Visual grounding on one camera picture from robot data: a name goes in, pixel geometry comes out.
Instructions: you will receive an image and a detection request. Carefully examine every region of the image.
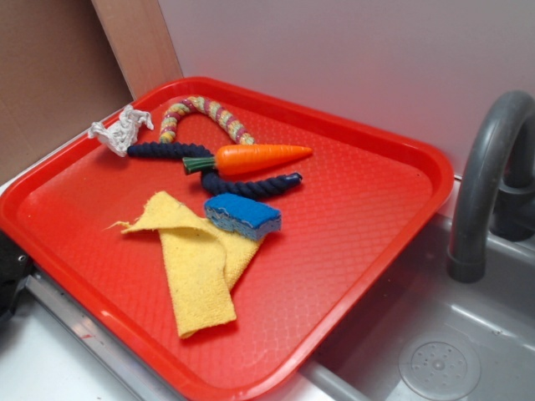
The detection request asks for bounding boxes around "grey toy faucet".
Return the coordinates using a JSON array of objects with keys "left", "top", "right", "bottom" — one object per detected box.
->
[{"left": 447, "top": 90, "right": 534, "bottom": 283}]

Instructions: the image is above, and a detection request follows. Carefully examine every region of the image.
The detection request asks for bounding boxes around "navy and multicolour rope toy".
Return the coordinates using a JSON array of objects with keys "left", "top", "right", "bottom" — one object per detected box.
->
[{"left": 127, "top": 95, "right": 303, "bottom": 200}]

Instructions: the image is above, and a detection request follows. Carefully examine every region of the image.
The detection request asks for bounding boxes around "yellow cloth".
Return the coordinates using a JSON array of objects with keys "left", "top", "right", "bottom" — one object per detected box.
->
[{"left": 115, "top": 191, "right": 262, "bottom": 339}]

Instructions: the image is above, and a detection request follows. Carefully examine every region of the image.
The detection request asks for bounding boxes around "black object at left edge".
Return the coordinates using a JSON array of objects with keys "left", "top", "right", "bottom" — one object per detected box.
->
[{"left": 0, "top": 231, "right": 32, "bottom": 324}]

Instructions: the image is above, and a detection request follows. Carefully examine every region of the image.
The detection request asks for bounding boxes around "orange toy carrot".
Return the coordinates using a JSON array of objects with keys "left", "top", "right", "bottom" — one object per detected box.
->
[{"left": 182, "top": 145, "right": 313, "bottom": 175}]

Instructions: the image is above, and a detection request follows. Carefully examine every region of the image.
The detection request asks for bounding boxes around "grey toy sink basin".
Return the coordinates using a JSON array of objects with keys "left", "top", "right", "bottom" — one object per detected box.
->
[{"left": 301, "top": 216, "right": 534, "bottom": 400}]

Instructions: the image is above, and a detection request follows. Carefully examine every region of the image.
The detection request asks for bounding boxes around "blue sponge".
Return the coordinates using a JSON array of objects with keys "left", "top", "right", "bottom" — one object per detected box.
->
[{"left": 204, "top": 193, "right": 282, "bottom": 241}]

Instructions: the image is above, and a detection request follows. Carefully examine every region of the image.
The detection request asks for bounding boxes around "crumpled white paper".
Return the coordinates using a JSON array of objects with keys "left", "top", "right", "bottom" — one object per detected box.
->
[{"left": 87, "top": 104, "right": 154, "bottom": 157}]

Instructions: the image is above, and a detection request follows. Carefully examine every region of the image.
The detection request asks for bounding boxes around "wooden board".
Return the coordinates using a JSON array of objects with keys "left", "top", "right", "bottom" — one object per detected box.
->
[{"left": 92, "top": 0, "right": 183, "bottom": 99}]

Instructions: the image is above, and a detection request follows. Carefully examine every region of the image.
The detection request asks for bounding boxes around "red plastic tray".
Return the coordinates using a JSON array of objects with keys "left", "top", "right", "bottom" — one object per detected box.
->
[{"left": 1, "top": 78, "right": 453, "bottom": 400}]

